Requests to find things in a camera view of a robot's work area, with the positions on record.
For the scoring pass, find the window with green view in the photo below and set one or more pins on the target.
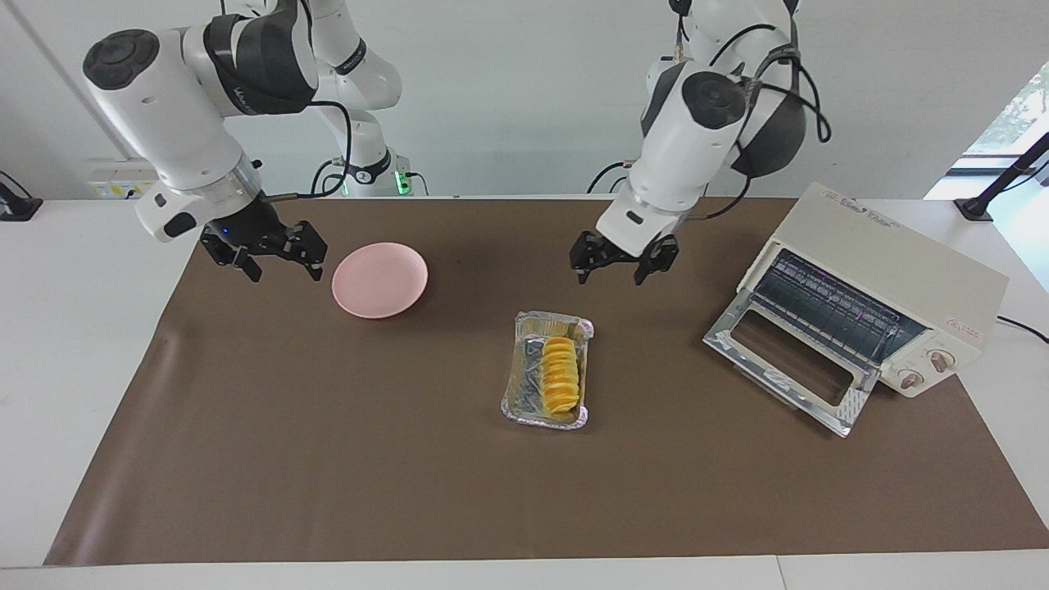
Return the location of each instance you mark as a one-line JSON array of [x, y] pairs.
[[1020, 115]]

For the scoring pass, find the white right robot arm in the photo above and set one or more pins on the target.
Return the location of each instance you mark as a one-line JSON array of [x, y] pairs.
[[164, 106]]

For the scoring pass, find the yellow sliced bread loaf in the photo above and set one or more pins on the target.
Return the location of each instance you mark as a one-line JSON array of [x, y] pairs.
[[560, 377]]

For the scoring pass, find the black desk clamp mount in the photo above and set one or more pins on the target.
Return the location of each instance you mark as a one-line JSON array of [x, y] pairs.
[[15, 206]]

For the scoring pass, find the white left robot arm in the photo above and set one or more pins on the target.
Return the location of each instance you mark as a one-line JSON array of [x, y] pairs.
[[688, 156]]

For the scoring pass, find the aluminium foil baking tray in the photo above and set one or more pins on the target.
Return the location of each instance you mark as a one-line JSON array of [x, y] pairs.
[[520, 385]]

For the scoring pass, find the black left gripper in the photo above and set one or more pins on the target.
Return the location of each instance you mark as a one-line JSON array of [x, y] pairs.
[[602, 250]]

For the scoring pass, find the glass oven door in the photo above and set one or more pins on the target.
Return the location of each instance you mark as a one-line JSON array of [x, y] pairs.
[[852, 406]]

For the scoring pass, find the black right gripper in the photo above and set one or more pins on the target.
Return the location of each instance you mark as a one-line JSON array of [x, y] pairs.
[[258, 233]]

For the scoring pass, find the pink round plate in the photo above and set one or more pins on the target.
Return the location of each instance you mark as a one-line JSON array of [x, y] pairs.
[[379, 280]]

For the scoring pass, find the white wall socket box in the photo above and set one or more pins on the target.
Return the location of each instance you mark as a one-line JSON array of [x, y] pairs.
[[115, 182]]

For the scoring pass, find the cream oven knob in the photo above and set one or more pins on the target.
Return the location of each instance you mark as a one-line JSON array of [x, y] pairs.
[[941, 360], [910, 379]]

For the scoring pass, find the brown table mat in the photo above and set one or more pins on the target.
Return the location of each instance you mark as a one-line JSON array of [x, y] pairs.
[[574, 492]]

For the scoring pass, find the cream toaster oven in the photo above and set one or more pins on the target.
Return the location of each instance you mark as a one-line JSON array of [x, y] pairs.
[[910, 262]]

